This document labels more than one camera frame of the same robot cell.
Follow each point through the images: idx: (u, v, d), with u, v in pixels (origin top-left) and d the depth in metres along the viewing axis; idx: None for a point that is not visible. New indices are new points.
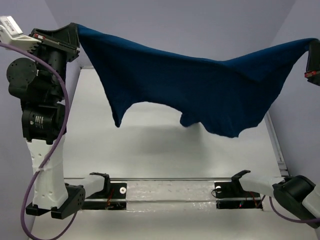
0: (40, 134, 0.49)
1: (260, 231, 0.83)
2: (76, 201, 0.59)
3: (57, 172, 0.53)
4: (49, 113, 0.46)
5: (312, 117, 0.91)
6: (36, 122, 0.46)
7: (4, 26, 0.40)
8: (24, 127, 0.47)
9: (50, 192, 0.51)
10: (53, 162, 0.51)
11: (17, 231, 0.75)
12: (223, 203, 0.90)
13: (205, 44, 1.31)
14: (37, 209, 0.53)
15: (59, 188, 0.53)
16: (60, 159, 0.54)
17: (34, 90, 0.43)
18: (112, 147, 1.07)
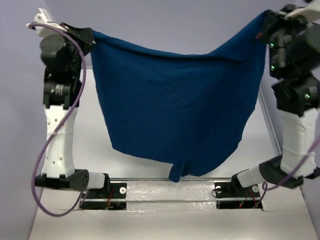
0: (58, 102, 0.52)
1: (261, 230, 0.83)
2: (82, 180, 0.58)
3: (68, 141, 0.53)
4: (68, 84, 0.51)
5: None
6: (56, 90, 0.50)
7: (42, 14, 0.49)
8: (45, 94, 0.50)
9: (61, 157, 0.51)
10: (67, 128, 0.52)
11: (18, 229, 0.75)
12: (223, 203, 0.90)
13: (204, 47, 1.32)
14: (45, 179, 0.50)
15: (68, 157, 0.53)
16: (72, 129, 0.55)
17: (60, 61, 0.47)
18: (112, 147, 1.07)
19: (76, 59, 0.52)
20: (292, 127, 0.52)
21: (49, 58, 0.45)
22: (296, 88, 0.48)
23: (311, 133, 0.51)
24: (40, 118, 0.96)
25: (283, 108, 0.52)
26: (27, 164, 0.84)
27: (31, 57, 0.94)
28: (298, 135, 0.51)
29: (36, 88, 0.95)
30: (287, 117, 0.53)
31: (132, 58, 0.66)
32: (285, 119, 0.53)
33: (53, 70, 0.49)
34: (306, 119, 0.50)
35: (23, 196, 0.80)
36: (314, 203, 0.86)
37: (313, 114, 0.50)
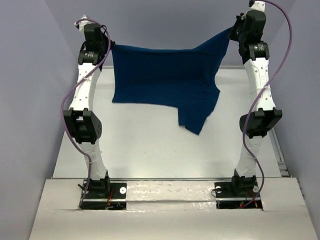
0: (89, 61, 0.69)
1: (262, 230, 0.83)
2: (97, 126, 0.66)
3: (92, 88, 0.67)
4: (96, 52, 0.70)
5: (312, 118, 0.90)
6: (89, 54, 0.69)
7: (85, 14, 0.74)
8: (80, 56, 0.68)
9: (86, 95, 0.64)
10: (93, 79, 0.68)
11: (17, 231, 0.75)
12: (223, 203, 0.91)
13: None
14: (71, 110, 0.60)
15: (91, 100, 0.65)
16: (95, 83, 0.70)
17: (96, 35, 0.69)
18: (113, 147, 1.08)
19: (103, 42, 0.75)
20: (250, 74, 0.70)
21: (88, 31, 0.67)
22: (249, 44, 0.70)
23: (263, 74, 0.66)
24: (39, 119, 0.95)
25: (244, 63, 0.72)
26: (26, 166, 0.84)
27: (32, 60, 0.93)
28: (252, 75, 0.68)
29: (36, 89, 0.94)
30: (247, 69, 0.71)
31: (143, 53, 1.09)
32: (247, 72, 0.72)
33: (88, 41, 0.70)
34: (257, 63, 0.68)
35: (23, 198, 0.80)
36: (314, 203, 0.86)
37: (263, 60, 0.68)
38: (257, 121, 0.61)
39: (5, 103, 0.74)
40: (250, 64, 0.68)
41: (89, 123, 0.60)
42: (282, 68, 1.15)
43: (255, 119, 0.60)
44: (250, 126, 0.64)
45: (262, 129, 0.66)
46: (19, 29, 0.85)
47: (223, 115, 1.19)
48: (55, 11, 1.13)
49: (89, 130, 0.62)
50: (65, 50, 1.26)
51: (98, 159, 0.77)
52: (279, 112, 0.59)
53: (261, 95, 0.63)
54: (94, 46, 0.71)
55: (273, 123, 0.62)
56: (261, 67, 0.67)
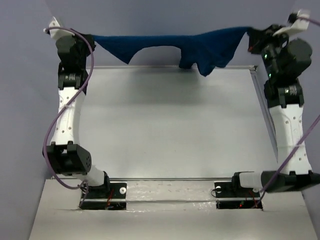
0: (70, 85, 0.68)
1: (262, 230, 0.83)
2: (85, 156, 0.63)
3: (76, 115, 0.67)
4: (78, 74, 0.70)
5: (312, 119, 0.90)
6: (70, 77, 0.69)
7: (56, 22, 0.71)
8: (60, 81, 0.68)
9: (70, 125, 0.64)
10: (76, 105, 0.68)
11: (17, 231, 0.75)
12: (223, 203, 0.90)
13: None
14: (54, 145, 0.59)
15: (75, 129, 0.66)
16: (79, 109, 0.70)
17: (73, 54, 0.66)
18: (112, 147, 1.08)
19: (82, 55, 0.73)
20: (280, 122, 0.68)
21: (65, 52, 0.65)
22: (278, 87, 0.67)
23: (295, 127, 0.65)
24: (39, 120, 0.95)
25: (271, 106, 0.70)
26: (26, 167, 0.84)
27: (32, 60, 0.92)
28: (283, 126, 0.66)
29: (35, 90, 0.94)
30: (276, 113, 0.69)
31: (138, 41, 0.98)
32: (274, 115, 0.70)
33: (66, 63, 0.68)
34: (288, 114, 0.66)
35: (22, 198, 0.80)
36: (314, 203, 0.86)
37: (296, 109, 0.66)
38: (290, 185, 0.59)
39: (5, 104, 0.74)
40: (282, 113, 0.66)
41: (71, 153, 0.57)
42: None
43: (288, 183, 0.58)
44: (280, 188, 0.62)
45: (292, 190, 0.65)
46: (19, 30, 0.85)
47: (222, 115, 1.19)
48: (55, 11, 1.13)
49: (74, 161, 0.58)
50: None
51: (92, 178, 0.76)
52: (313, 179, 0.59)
53: (294, 155, 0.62)
54: (73, 66, 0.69)
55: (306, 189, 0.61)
56: (293, 119, 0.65)
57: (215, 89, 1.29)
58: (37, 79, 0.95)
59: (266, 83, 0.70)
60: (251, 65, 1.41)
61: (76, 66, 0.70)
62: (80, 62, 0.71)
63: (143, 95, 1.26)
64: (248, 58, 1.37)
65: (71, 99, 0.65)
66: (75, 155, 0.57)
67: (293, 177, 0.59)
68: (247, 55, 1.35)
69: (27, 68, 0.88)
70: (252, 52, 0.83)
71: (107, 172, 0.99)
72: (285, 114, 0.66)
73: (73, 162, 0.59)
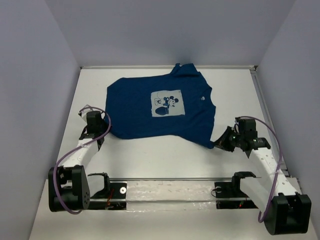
0: (87, 137, 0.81)
1: (262, 230, 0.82)
2: (86, 192, 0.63)
3: (87, 154, 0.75)
4: (95, 134, 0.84)
5: (312, 118, 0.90)
6: (88, 135, 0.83)
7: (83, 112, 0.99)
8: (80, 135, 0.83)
9: (80, 156, 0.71)
10: (90, 148, 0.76)
11: (17, 232, 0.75)
12: (223, 203, 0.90)
13: (204, 48, 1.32)
14: (62, 168, 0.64)
15: (83, 163, 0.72)
16: (90, 157, 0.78)
17: (96, 119, 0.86)
18: (112, 147, 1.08)
19: (102, 125, 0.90)
20: (258, 163, 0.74)
21: (90, 117, 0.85)
22: (248, 139, 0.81)
23: (269, 161, 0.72)
24: (40, 119, 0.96)
25: (249, 156, 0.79)
26: (26, 167, 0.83)
27: (32, 61, 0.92)
28: (261, 165, 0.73)
29: (35, 90, 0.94)
30: (253, 158, 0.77)
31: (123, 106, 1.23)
32: (255, 164, 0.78)
33: (89, 125, 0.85)
34: (261, 153, 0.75)
35: (22, 200, 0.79)
36: (314, 203, 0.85)
37: (265, 150, 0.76)
38: (285, 207, 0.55)
39: (5, 104, 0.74)
40: (257, 156, 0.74)
41: (74, 174, 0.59)
42: (282, 68, 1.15)
43: (281, 203, 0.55)
44: (278, 219, 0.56)
45: (296, 226, 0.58)
46: (18, 30, 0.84)
47: (222, 115, 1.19)
48: (56, 11, 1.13)
49: (74, 186, 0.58)
50: (66, 51, 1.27)
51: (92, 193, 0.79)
52: (305, 198, 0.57)
53: (278, 180, 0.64)
54: (94, 129, 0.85)
55: (305, 216, 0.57)
56: (266, 157, 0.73)
57: (215, 89, 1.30)
58: (36, 79, 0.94)
59: (245, 151, 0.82)
60: (251, 65, 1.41)
61: (95, 127, 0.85)
62: (101, 129, 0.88)
63: (143, 95, 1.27)
64: (248, 57, 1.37)
65: (88, 142, 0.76)
66: (78, 177, 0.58)
67: (285, 198, 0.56)
68: (246, 54, 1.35)
69: (28, 69, 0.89)
70: (224, 148, 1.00)
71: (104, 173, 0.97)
72: (258, 155, 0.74)
73: (72, 186, 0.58)
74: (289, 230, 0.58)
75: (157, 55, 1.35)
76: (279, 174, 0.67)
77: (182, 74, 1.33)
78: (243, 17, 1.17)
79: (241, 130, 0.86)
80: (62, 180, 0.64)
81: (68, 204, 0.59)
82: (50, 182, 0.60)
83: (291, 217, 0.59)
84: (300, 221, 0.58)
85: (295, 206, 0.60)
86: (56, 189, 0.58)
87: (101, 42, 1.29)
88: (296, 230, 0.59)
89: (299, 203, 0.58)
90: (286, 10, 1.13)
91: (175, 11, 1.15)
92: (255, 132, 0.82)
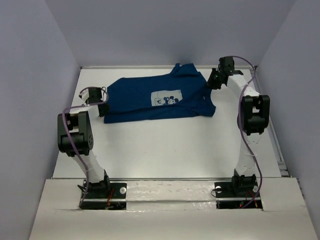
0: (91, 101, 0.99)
1: (262, 230, 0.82)
2: (90, 134, 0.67)
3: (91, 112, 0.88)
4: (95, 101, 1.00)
5: (312, 118, 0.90)
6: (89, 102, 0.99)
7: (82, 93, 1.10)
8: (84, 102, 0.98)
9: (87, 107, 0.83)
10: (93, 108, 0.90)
11: (17, 232, 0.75)
12: (223, 203, 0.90)
13: (204, 48, 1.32)
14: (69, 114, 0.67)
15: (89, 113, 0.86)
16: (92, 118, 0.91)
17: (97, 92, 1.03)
18: (113, 146, 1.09)
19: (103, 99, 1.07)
20: (233, 85, 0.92)
21: (92, 89, 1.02)
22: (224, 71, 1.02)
23: (241, 81, 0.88)
24: (40, 120, 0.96)
25: (227, 83, 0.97)
26: (26, 167, 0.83)
27: (32, 61, 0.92)
28: (235, 85, 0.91)
29: (36, 90, 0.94)
30: (232, 84, 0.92)
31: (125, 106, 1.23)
32: (233, 89, 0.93)
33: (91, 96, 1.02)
34: (235, 77, 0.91)
35: (22, 199, 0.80)
36: (314, 204, 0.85)
37: (239, 75, 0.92)
38: (249, 100, 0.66)
39: (5, 104, 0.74)
40: (232, 79, 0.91)
41: (81, 116, 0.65)
42: (282, 68, 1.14)
43: (246, 100, 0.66)
44: (246, 113, 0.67)
45: (261, 120, 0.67)
46: (17, 30, 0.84)
47: (222, 115, 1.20)
48: (56, 12, 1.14)
49: (82, 125, 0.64)
50: (66, 51, 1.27)
51: (92, 165, 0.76)
52: (265, 97, 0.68)
53: (246, 90, 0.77)
54: (95, 99, 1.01)
55: (266, 109, 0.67)
56: (239, 79, 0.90)
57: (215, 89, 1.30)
58: (36, 79, 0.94)
59: (224, 82, 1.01)
60: (252, 65, 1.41)
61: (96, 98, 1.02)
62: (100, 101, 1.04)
63: (143, 95, 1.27)
64: (248, 57, 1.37)
65: (92, 103, 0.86)
66: (83, 117, 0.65)
67: (249, 97, 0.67)
68: (246, 54, 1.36)
69: (27, 69, 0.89)
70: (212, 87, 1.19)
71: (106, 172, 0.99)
72: (234, 78, 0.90)
73: (79, 127, 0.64)
74: (258, 126, 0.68)
75: (157, 55, 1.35)
76: (248, 86, 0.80)
77: (182, 74, 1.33)
78: (242, 17, 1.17)
79: (221, 67, 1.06)
80: (69, 128, 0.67)
81: (77, 144, 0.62)
82: (59, 124, 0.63)
83: (256, 114, 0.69)
84: (264, 116, 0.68)
85: (259, 107, 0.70)
86: (66, 127, 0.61)
87: (101, 42, 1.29)
88: (263, 125, 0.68)
89: (261, 102, 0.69)
90: (286, 10, 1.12)
91: (174, 11, 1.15)
92: (233, 67, 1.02)
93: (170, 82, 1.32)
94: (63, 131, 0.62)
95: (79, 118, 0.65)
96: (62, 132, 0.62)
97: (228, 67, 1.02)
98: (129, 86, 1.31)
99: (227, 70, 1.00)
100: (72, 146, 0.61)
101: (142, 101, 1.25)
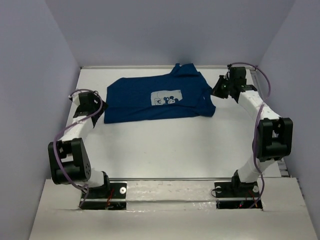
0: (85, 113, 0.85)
1: (262, 230, 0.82)
2: (86, 163, 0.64)
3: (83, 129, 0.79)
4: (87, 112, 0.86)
5: (312, 119, 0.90)
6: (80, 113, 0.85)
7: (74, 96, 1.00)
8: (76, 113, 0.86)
9: (77, 131, 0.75)
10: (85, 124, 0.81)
11: (17, 232, 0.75)
12: (223, 203, 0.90)
13: (204, 48, 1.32)
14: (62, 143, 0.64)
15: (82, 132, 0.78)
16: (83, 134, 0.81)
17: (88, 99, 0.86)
18: (113, 146, 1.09)
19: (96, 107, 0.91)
20: (246, 102, 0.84)
21: (82, 95, 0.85)
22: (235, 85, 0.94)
23: (255, 99, 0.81)
24: (40, 120, 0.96)
25: (239, 100, 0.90)
26: (26, 168, 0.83)
27: (31, 61, 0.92)
28: (248, 102, 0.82)
29: (36, 90, 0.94)
30: (244, 100, 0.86)
31: (125, 105, 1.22)
32: (245, 105, 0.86)
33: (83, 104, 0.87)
34: (249, 94, 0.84)
35: (22, 200, 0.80)
36: (314, 204, 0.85)
37: (252, 91, 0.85)
38: (270, 125, 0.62)
39: (5, 104, 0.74)
40: (245, 96, 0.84)
41: (73, 146, 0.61)
42: (282, 68, 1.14)
43: (266, 124, 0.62)
44: (265, 138, 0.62)
45: (281, 148, 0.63)
46: (17, 31, 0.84)
47: (222, 115, 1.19)
48: (55, 11, 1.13)
49: (76, 156, 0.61)
50: (65, 51, 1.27)
51: (92, 181, 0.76)
52: (288, 120, 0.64)
53: (263, 111, 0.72)
54: (88, 107, 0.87)
55: (287, 135, 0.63)
56: (253, 96, 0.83)
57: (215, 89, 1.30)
58: (35, 79, 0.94)
59: (234, 97, 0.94)
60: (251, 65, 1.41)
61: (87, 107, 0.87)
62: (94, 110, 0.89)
63: (143, 95, 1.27)
64: (248, 57, 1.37)
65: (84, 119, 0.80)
66: (77, 148, 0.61)
67: (269, 120, 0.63)
68: (246, 54, 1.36)
69: (27, 69, 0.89)
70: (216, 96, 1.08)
71: (105, 172, 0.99)
72: (245, 95, 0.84)
73: (73, 157, 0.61)
74: (277, 154, 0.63)
75: (157, 55, 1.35)
76: (264, 106, 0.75)
77: (182, 74, 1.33)
78: (242, 17, 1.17)
79: (231, 78, 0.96)
80: (61, 155, 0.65)
81: (71, 176, 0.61)
82: (51, 155, 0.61)
83: (276, 140, 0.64)
84: (285, 143, 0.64)
85: (278, 132, 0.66)
86: (58, 160, 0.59)
87: (101, 42, 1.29)
88: (283, 153, 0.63)
89: (282, 126, 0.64)
90: (286, 9, 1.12)
91: (174, 11, 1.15)
92: (243, 79, 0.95)
93: (170, 82, 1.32)
94: (55, 162, 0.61)
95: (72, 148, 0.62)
96: (55, 164, 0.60)
97: (239, 81, 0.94)
98: (129, 86, 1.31)
99: (238, 85, 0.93)
100: (67, 178, 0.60)
101: (142, 101, 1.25)
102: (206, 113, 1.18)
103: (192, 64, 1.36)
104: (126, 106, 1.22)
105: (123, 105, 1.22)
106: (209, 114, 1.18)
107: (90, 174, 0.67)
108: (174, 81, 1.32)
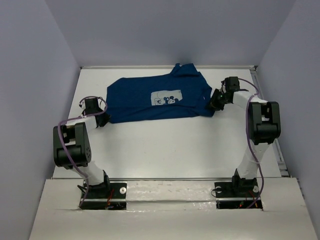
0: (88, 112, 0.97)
1: (262, 230, 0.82)
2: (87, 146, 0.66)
3: (90, 124, 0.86)
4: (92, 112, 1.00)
5: (312, 119, 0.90)
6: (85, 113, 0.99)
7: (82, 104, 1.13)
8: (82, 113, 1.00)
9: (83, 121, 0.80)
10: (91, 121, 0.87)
11: (17, 232, 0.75)
12: (223, 204, 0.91)
13: (204, 48, 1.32)
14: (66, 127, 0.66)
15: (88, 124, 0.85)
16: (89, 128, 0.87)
17: (92, 103, 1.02)
18: (113, 146, 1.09)
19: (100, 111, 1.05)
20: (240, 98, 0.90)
21: (88, 100, 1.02)
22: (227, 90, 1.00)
23: (244, 94, 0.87)
24: (40, 120, 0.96)
25: (233, 99, 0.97)
26: (26, 167, 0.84)
27: (31, 61, 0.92)
28: (242, 98, 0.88)
29: (36, 90, 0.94)
30: (238, 98, 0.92)
31: (125, 105, 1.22)
32: (240, 103, 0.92)
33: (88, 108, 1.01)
34: (240, 93, 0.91)
35: (22, 199, 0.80)
36: (314, 204, 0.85)
37: (243, 91, 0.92)
38: (257, 106, 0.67)
39: (5, 105, 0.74)
40: (238, 94, 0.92)
41: (77, 128, 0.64)
42: (282, 68, 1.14)
43: (253, 105, 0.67)
44: (255, 118, 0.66)
45: (272, 128, 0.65)
46: (17, 32, 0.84)
47: (222, 115, 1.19)
48: (55, 12, 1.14)
49: (79, 138, 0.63)
50: (66, 52, 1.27)
51: (92, 173, 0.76)
52: (275, 103, 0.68)
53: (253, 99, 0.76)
54: (92, 110, 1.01)
55: (276, 115, 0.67)
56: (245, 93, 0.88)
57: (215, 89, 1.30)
58: (35, 79, 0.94)
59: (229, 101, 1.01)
60: (251, 65, 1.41)
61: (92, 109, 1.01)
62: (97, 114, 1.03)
63: (143, 95, 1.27)
64: (248, 57, 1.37)
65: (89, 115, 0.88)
66: (81, 129, 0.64)
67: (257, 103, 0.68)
68: (246, 54, 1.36)
69: (27, 70, 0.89)
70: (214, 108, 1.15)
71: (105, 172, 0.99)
72: (238, 94, 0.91)
73: (76, 139, 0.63)
74: (269, 133, 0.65)
75: (157, 55, 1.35)
76: (254, 96, 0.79)
77: (182, 74, 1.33)
78: (241, 17, 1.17)
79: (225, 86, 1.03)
80: (65, 140, 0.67)
81: (74, 158, 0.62)
82: (55, 137, 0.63)
83: (267, 123, 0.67)
84: (276, 124, 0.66)
85: (268, 115, 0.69)
86: (62, 141, 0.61)
87: (100, 42, 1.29)
88: (274, 134, 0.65)
89: (271, 109, 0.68)
90: (286, 9, 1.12)
91: (174, 11, 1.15)
92: (238, 86, 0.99)
93: (170, 82, 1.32)
94: (59, 144, 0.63)
95: (76, 130, 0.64)
96: (57, 145, 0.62)
97: (234, 87, 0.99)
98: (129, 86, 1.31)
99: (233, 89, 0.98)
100: (69, 159, 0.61)
101: (142, 101, 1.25)
102: (206, 113, 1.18)
103: (192, 64, 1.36)
104: (126, 106, 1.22)
105: (123, 105, 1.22)
106: (209, 114, 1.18)
107: (89, 160, 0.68)
108: (174, 81, 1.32)
